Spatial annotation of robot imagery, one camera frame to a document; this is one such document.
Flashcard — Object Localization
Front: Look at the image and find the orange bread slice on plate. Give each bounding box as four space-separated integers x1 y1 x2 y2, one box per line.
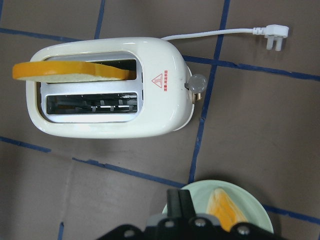
206 188 248 232

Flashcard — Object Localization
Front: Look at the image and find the white two-slot toaster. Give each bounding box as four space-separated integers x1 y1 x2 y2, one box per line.
26 37 195 139

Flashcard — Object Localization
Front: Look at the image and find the white toaster power cord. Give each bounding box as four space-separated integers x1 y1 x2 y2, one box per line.
160 24 290 52

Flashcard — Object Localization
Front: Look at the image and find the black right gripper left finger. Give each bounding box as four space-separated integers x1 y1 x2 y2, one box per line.
166 189 184 218

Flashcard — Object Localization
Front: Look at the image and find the orange-crusted toast slice in toaster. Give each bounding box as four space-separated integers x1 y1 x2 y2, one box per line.
12 61 137 84

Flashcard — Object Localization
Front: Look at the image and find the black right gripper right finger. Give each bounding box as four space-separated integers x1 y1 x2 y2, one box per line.
178 189 196 219

